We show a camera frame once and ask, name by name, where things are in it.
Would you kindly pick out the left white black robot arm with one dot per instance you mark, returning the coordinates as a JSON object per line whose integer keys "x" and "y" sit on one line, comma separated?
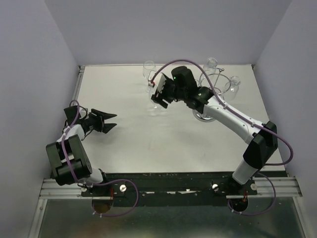
{"x": 83, "y": 171}

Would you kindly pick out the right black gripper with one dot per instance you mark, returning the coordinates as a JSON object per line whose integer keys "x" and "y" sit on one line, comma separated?
{"x": 159, "y": 100}

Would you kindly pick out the aluminium left side rail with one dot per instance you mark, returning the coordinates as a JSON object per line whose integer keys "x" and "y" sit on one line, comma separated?
{"x": 72, "y": 133}

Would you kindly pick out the aluminium front rail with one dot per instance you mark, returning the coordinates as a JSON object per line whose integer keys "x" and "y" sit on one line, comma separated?
{"x": 284, "y": 187}

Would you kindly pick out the clear wine glass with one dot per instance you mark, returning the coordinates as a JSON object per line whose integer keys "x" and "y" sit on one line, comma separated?
{"x": 149, "y": 70}

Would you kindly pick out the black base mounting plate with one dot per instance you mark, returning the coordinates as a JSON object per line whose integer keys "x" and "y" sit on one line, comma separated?
{"x": 168, "y": 189}

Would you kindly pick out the aluminium rail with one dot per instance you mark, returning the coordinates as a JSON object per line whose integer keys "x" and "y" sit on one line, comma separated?
{"x": 72, "y": 133}
{"x": 284, "y": 187}

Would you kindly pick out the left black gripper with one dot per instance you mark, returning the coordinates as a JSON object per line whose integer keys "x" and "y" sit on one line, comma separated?
{"x": 100, "y": 114}

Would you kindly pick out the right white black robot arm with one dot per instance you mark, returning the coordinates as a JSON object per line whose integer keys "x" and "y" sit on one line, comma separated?
{"x": 260, "y": 137}

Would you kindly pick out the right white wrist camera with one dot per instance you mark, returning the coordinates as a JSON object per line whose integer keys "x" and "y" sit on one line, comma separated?
{"x": 159, "y": 84}

